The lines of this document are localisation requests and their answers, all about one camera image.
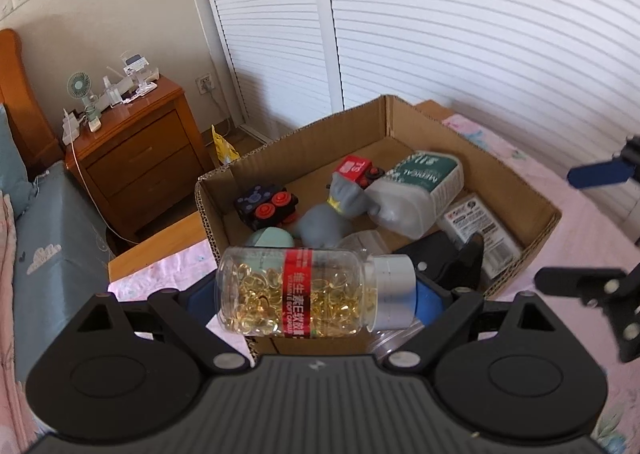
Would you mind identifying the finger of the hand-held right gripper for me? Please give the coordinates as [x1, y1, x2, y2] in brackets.
[567, 135, 640, 189]
[535, 261, 640, 363]

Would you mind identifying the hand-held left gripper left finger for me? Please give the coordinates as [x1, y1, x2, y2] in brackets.
[75, 281, 251, 376]

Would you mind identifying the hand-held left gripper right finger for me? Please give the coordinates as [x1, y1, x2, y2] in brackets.
[387, 279, 566, 376]

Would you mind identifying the clear bottle of yellow capsules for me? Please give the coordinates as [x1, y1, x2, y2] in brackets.
[215, 246, 418, 337]

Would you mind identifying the clear card packet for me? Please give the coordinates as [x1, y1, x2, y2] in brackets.
[437, 194, 523, 281]

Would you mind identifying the mint green oval case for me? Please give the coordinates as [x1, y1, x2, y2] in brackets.
[248, 227, 296, 251]

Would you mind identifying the green cotton swab container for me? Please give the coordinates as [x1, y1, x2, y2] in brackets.
[365, 150, 465, 241]

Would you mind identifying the grey rubber animal toy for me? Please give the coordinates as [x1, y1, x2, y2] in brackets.
[295, 173, 386, 249]

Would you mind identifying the red wooden toy train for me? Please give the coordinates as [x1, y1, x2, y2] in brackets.
[332, 154, 386, 187]

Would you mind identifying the cardboard box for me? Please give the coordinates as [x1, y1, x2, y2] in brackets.
[195, 94, 562, 360]

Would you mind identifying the black toy train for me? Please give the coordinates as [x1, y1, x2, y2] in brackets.
[234, 186, 301, 235]

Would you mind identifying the yellow plastic bag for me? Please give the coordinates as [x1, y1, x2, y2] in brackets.
[210, 125, 240, 165]

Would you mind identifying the wooden nightstand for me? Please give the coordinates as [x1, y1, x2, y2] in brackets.
[65, 75, 213, 245]

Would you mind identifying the white louvered closet door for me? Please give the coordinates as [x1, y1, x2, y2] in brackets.
[320, 0, 640, 215]
[192, 0, 346, 145]

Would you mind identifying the pink floral quilt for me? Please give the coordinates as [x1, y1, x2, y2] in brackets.
[0, 191, 31, 435]

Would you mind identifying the white charger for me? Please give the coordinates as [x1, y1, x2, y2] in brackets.
[61, 108, 83, 147]

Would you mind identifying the small clear bottle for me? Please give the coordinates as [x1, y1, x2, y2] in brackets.
[102, 76, 121, 107]

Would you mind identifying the blue pillow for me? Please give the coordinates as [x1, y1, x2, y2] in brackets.
[0, 104, 36, 219]

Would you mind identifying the clear acrylic stand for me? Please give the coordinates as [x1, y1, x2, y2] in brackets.
[120, 51, 161, 97]

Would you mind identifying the small green desk fan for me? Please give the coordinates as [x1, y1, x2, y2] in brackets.
[67, 72, 96, 117]

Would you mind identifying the wooden headboard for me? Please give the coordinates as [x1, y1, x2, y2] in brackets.
[0, 28, 63, 169]

